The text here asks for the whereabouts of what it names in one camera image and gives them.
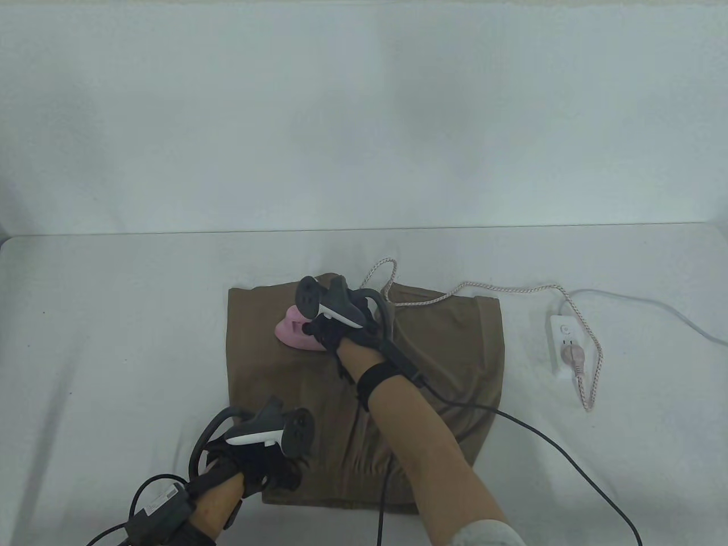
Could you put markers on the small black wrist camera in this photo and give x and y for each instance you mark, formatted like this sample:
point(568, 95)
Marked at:
point(234, 515)

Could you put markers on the person's right hand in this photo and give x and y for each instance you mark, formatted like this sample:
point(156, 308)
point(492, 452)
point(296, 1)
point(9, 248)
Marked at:
point(335, 338)

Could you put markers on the person's left hand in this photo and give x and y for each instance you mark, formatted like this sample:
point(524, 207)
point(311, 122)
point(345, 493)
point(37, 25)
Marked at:
point(273, 472)

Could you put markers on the black white hand controller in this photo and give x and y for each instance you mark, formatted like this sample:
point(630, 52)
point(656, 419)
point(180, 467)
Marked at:
point(296, 432)
point(310, 296)

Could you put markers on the pink electric iron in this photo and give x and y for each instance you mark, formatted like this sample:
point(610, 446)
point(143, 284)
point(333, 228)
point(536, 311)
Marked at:
point(290, 333)

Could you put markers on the grey shirt sleeve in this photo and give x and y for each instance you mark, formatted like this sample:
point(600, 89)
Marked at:
point(483, 534)

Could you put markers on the brown shorts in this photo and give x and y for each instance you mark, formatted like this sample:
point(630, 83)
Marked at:
point(455, 341)

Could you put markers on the person's left forearm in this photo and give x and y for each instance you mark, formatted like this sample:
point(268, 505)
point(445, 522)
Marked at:
point(219, 506)

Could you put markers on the black sensor box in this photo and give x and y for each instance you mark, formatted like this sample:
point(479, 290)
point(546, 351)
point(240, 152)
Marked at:
point(404, 364)
point(162, 509)

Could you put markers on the white power strip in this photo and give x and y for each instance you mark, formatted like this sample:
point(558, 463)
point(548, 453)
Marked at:
point(560, 327)

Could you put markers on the white table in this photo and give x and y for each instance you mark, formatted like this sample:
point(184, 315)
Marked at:
point(85, 341)

